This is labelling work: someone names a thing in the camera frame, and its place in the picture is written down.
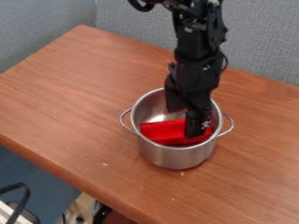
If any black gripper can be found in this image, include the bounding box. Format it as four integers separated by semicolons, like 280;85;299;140
164;52;224;139

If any red block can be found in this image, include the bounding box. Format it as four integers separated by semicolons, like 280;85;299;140
139;119;213;146

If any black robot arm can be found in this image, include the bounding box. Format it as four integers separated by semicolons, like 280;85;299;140
127;0;228;138

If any stainless steel pot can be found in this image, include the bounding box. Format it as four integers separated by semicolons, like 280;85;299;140
119;88;235;170

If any beige clutter under table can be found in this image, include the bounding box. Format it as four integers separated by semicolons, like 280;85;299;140
57;192;112;224

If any white box under table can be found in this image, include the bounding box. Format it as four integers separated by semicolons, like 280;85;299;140
0;199;43;224

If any black cable loop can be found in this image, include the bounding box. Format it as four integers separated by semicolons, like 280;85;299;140
0;182;32;224

